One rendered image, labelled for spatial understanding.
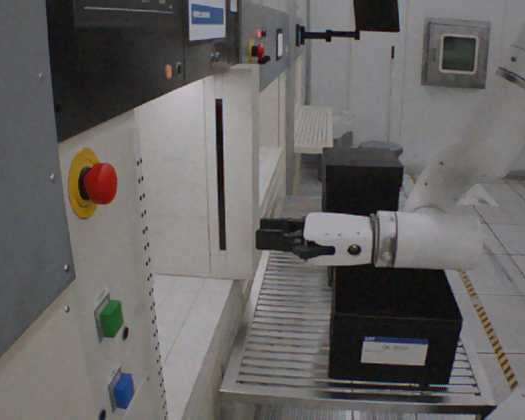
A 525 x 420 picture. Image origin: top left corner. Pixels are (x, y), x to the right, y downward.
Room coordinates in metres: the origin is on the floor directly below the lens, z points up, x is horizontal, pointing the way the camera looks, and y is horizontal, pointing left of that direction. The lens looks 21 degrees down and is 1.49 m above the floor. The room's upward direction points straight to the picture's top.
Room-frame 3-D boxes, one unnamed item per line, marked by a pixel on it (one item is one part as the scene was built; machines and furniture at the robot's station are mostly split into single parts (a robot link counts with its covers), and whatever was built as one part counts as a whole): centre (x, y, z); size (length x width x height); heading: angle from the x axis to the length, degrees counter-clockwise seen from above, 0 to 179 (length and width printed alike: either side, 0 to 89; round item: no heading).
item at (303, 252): (0.65, -0.08, 1.19); 0.08 x 0.06 x 0.01; 143
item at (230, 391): (1.44, -0.30, 0.38); 1.30 x 0.60 x 0.76; 172
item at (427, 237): (0.67, -0.27, 1.19); 0.13 x 0.09 x 0.08; 82
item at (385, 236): (0.67, -0.18, 1.19); 0.09 x 0.03 x 0.08; 172
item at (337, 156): (1.86, -0.39, 0.89); 0.29 x 0.29 x 0.25; 86
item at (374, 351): (0.98, -0.31, 0.85); 0.28 x 0.28 x 0.17; 82
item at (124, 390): (0.44, 0.16, 1.10); 0.03 x 0.02 x 0.03; 172
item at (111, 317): (0.44, 0.16, 1.20); 0.03 x 0.02 x 0.03; 172
